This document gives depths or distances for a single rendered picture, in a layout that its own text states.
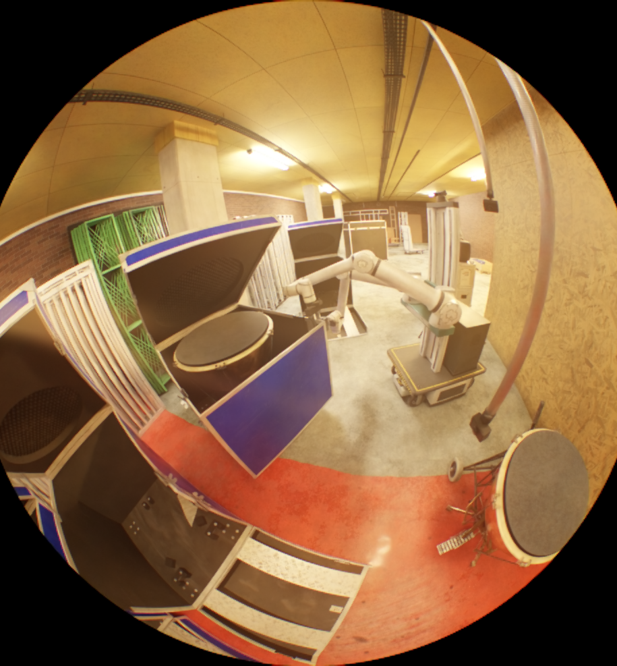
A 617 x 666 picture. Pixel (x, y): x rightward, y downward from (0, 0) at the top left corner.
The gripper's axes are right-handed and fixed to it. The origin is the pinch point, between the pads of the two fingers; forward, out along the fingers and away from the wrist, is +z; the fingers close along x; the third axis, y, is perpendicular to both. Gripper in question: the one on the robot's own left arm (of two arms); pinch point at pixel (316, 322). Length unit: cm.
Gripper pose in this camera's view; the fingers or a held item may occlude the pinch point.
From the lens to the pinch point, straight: 151.4
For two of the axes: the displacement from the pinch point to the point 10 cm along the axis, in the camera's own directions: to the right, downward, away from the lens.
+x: -6.1, 4.7, -6.3
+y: -7.4, -0.5, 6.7
